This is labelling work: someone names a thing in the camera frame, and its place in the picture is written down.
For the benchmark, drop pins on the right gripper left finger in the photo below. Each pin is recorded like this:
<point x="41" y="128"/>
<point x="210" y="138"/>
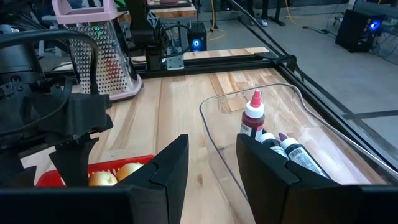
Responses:
<point x="161" y="186"/>

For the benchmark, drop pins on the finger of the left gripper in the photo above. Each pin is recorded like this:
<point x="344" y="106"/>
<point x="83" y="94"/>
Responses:
<point x="15" y="181"/>
<point x="76" y="161"/>

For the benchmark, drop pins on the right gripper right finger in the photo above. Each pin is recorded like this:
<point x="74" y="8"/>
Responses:
<point x="264" y="180"/>

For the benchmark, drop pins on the dark food colouring bottle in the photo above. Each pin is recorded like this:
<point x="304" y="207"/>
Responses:
<point x="275" y="146"/>

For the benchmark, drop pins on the purple food colouring bottle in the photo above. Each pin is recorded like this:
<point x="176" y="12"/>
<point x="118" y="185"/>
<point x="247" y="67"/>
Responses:
<point x="300" y="155"/>

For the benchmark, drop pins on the red food colouring bottle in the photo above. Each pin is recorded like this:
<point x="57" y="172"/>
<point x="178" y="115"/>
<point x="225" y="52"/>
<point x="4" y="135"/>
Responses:
<point x="252" y="119"/>

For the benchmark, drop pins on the red plastic basket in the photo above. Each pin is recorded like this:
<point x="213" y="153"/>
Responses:
<point x="51" y="181"/>

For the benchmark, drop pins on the pink and white basket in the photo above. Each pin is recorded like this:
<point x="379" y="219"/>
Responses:
<point x="99" y="62"/>

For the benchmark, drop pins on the clear plastic bin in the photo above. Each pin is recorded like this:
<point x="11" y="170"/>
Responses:
<point x="280" y="102"/>

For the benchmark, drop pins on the wooden table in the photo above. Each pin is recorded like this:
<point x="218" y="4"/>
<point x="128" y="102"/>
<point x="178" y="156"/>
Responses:
<point x="174" y="12"/>

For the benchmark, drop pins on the black box with blue light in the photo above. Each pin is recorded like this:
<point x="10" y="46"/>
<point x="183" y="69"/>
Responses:
<point x="359" y="29"/>
<point x="196" y="37"/>

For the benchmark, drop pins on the person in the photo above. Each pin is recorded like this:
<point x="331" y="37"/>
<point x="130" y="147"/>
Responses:
<point x="263" y="22"/>

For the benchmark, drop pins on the grey metal mounting bracket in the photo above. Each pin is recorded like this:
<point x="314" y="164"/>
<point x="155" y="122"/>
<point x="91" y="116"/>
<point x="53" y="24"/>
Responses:
<point x="174" y="61"/>

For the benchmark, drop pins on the black frame clamp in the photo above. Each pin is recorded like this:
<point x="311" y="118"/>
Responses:
<point x="290" y="61"/>

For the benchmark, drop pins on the black aluminium table frame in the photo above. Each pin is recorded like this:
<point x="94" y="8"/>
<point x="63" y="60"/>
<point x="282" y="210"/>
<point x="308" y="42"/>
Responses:
<point x="217" y="65"/>

